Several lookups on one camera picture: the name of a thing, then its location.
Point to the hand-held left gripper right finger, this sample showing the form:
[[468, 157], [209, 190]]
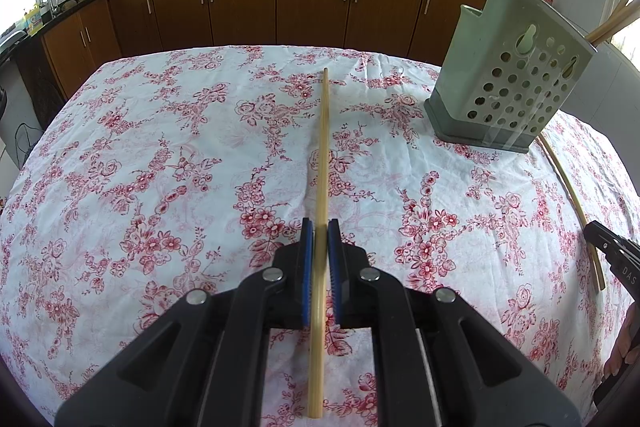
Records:
[[334, 267]]

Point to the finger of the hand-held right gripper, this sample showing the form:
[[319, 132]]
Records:
[[620, 259]]

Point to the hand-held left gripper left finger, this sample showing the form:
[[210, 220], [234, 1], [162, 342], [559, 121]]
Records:
[[307, 267]]

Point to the long bamboo chopstick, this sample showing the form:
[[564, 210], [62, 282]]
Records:
[[322, 157]]

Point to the green perforated chopstick holder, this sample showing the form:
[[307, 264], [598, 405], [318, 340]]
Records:
[[495, 47]]

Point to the person's right hand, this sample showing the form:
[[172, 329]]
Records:
[[627, 342]]

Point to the red floral tablecloth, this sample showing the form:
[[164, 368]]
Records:
[[150, 157]]

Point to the wooden base cabinets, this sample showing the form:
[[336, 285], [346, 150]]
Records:
[[240, 2]]

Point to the yellow blue dish soap pack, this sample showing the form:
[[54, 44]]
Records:
[[32, 21]]

